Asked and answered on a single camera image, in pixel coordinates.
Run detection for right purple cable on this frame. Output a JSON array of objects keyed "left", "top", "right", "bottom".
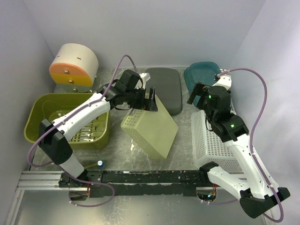
[{"left": 201, "top": 67, "right": 284, "bottom": 222}]

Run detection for dark grey container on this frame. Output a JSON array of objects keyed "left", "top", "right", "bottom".
[{"left": 145, "top": 67, "right": 182, "bottom": 116}]

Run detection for cream cylinder orange drawers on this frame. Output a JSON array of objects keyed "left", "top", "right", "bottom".
[{"left": 49, "top": 43, "right": 98, "bottom": 93}]

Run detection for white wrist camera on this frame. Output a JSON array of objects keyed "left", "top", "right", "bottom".
[
  {"left": 213, "top": 74, "right": 232, "bottom": 90},
  {"left": 136, "top": 73, "right": 150, "bottom": 89}
]

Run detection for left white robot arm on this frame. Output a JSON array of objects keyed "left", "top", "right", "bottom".
[{"left": 37, "top": 69, "right": 158, "bottom": 187}]

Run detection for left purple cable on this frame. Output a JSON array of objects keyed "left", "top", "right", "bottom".
[{"left": 27, "top": 54, "right": 139, "bottom": 208}]

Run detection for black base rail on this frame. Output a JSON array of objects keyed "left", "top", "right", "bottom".
[{"left": 59, "top": 170, "right": 213, "bottom": 198}]

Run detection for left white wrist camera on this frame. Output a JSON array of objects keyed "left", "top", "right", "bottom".
[{"left": 136, "top": 73, "right": 150, "bottom": 89}]

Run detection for white perforated basket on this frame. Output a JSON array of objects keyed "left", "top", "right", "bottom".
[{"left": 191, "top": 111, "right": 242, "bottom": 173}]

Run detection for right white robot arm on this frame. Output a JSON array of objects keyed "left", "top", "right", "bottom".
[{"left": 187, "top": 82, "right": 291, "bottom": 218}]

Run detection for purple cable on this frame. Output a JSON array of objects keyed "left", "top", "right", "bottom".
[
  {"left": 201, "top": 67, "right": 284, "bottom": 222},
  {"left": 27, "top": 54, "right": 139, "bottom": 208}
]

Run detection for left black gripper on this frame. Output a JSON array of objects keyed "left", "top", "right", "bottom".
[{"left": 126, "top": 86, "right": 158, "bottom": 112}]

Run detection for olive green large tub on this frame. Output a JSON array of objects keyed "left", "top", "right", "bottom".
[{"left": 24, "top": 93, "right": 108, "bottom": 150}]

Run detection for small blue capped bottle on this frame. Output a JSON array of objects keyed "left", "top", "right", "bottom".
[{"left": 97, "top": 160, "right": 105, "bottom": 168}]

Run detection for cream perforated basket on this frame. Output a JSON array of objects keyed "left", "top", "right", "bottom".
[{"left": 121, "top": 96, "right": 179, "bottom": 159}]

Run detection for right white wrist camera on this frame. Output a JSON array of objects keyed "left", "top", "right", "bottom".
[{"left": 213, "top": 74, "right": 232, "bottom": 90}]

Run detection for teal transparent container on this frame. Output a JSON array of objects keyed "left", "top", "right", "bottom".
[{"left": 183, "top": 61, "right": 221, "bottom": 93}]

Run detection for olive slotted tray insert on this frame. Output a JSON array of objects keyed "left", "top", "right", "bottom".
[{"left": 69, "top": 112, "right": 110, "bottom": 144}]

